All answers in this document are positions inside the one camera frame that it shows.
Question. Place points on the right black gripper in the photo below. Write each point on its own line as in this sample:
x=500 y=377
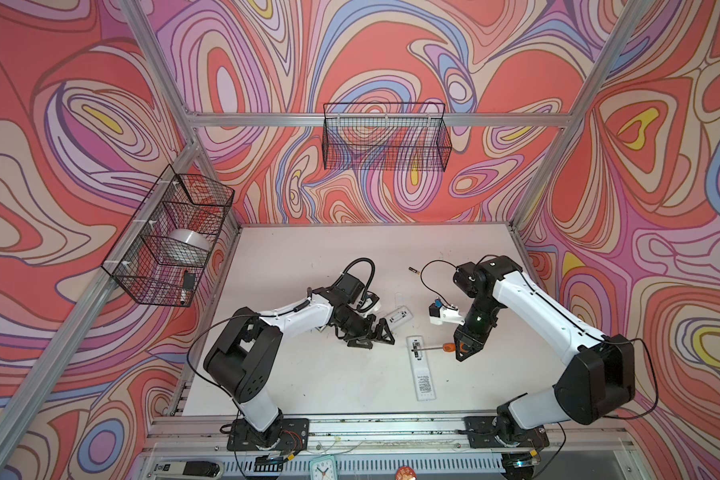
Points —
x=475 y=342

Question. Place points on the black wire basket on wall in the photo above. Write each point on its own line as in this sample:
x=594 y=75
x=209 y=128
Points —
x=385 y=136
x=175 y=201

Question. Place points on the black white device on rail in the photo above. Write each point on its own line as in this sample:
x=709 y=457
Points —
x=187 y=470

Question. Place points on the white tape roll in basket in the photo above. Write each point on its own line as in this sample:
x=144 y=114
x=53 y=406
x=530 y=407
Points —
x=186 y=247

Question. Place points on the orange handled screwdriver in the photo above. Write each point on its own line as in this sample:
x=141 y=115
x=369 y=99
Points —
x=447 y=347

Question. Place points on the black wire basket on back wall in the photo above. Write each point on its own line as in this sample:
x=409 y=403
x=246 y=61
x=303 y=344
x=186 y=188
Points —
x=385 y=136

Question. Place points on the white remote with batteries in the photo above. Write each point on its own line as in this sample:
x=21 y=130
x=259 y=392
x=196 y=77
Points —
x=398 y=317

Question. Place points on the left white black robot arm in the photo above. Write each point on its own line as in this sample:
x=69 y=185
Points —
x=241 y=359

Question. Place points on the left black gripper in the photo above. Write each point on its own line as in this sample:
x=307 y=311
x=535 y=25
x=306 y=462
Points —
x=353 y=342

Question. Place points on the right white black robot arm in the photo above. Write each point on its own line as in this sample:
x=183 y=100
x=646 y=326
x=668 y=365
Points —
x=599 y=374

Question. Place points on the black wire basket on left wall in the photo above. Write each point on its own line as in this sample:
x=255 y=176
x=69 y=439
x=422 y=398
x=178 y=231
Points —
x=175 y=201

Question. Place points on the small white clock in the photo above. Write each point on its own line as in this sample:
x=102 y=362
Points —
x=323 y=468

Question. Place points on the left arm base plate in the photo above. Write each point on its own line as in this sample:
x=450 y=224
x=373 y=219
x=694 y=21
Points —
x=284 y=435

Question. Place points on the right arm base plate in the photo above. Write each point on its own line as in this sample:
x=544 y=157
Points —
x=499 y=432

